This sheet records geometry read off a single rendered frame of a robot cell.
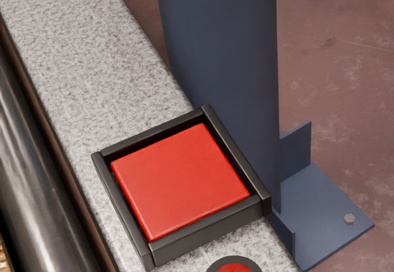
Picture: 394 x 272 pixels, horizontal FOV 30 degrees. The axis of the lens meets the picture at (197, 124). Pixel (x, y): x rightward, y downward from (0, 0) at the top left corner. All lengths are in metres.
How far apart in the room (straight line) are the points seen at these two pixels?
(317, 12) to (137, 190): 1.51
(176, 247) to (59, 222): 0.07
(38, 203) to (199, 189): 0.09
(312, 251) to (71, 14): 0.98
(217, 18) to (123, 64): 0.51
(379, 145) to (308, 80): 0.24
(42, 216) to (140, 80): 0.12
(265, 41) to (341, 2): 0.87
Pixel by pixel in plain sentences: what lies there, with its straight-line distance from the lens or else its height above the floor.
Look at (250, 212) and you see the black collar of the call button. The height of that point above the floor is 0.93.
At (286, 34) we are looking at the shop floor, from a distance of 1.83.
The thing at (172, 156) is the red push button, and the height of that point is 0.93.
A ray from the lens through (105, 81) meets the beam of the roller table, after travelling 0.48.
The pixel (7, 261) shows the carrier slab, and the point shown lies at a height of 0.93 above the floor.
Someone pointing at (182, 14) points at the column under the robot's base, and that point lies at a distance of 1.00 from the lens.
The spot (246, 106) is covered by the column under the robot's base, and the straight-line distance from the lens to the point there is 1.13.
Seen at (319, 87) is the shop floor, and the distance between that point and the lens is 1.71.
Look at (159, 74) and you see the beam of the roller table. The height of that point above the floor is 0.92.
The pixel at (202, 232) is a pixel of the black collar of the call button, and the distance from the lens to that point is 0.39.
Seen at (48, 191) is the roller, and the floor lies 0.92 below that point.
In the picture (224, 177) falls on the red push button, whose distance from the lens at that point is 0.40.
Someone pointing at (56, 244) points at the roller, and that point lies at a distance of 0.41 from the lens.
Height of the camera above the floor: 1.26
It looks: 50 degrees down
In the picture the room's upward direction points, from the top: 9 degrees counter-clockwise
